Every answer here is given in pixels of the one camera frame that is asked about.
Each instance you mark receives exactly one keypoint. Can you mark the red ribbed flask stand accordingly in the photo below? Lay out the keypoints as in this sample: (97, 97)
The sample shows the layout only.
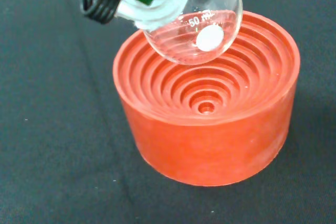
(204, 145)

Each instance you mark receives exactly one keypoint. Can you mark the black cloth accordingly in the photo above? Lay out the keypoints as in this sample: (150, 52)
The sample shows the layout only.
(52, 129)

